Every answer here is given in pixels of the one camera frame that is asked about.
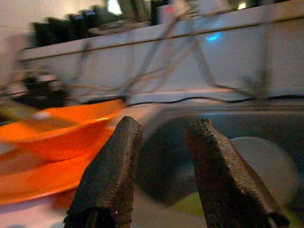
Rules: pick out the light grey dish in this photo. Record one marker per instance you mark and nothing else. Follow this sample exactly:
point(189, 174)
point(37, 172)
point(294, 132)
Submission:
point(261, 166)

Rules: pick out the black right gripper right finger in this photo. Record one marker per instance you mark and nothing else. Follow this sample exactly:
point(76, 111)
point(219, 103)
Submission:
point(223, 180)

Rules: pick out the steel kitchen sink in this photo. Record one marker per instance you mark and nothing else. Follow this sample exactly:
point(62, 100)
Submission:
point(166, 154)

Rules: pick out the black power strip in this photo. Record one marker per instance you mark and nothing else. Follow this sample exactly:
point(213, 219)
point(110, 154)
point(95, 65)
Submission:
point(42, 95)

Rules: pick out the orange bowl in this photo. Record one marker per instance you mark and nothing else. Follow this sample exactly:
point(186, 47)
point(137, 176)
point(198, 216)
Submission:
point(71, 142)

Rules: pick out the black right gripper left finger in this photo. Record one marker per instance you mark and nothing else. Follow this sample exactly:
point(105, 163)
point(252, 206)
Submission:
point(109, 180)

